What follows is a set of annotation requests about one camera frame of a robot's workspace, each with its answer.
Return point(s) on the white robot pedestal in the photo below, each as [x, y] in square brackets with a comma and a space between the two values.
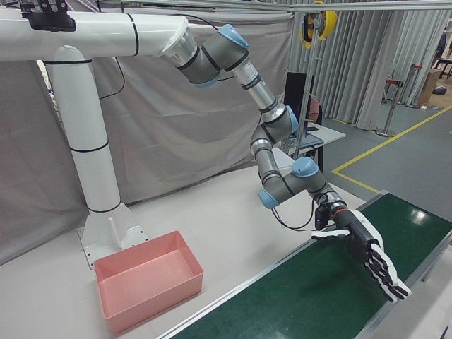
[88, 141]

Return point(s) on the silver barrier stanchion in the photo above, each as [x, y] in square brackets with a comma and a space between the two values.
[386, 133]

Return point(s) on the black desk monitor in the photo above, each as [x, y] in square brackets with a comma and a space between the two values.
[293, 95]

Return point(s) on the white office desk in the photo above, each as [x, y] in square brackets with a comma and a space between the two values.
[328, 134]

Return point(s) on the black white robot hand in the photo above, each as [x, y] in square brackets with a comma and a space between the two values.
[362, 240]

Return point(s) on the seated person reddish top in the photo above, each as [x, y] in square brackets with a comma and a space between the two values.
[314, 109]

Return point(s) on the aluminium cell frame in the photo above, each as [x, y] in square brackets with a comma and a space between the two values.
[309, 70]

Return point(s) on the green belt conveyor aluminium frame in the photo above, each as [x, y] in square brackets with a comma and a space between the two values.
[300, 300]

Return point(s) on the grey fabric curtain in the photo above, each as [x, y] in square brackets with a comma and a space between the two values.
[176, 134]

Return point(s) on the pink plastic basket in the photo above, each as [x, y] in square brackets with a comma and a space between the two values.
[148, 279]

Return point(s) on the black overhead camera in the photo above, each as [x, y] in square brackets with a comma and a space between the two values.
[49, 19]

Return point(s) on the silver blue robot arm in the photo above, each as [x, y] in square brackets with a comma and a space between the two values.
[229, 53]

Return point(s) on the grey pleated curtain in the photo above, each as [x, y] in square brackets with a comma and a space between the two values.
[353, 70]

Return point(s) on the brown cardboard box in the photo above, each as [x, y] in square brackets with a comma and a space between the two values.
[429, 86]

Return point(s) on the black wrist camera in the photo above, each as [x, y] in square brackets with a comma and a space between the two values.
[322, 219]

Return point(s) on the grey laptop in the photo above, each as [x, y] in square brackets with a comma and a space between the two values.
[303, 141]

